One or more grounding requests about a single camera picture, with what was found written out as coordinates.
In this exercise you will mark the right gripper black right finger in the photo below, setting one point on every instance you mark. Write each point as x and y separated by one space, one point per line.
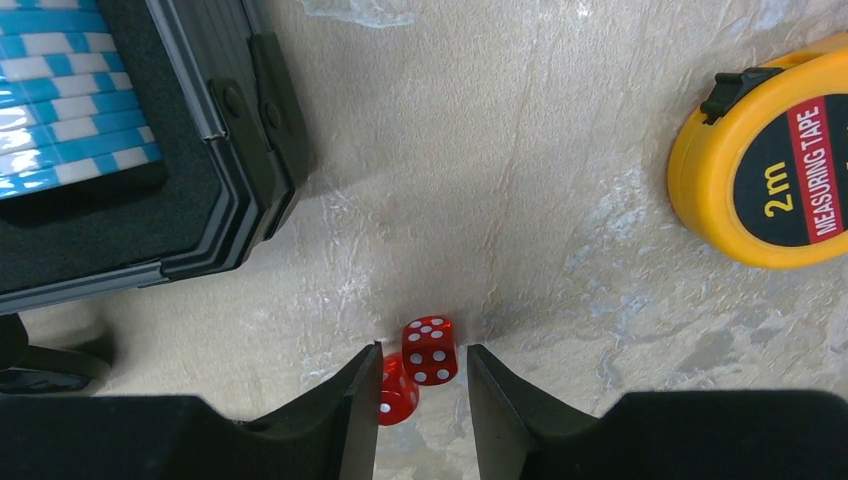
522 432

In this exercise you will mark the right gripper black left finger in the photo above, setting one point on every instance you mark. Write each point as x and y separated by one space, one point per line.
329 432

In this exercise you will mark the red die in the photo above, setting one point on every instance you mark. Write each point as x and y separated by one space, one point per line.
399 394
429 350

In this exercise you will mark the black poker set case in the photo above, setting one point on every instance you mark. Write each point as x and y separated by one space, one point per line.
217 94

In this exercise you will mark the yellow measuring tape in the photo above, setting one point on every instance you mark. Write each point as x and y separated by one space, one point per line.
759 169

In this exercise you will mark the light blue chip stack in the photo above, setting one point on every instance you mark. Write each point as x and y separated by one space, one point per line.
70 116

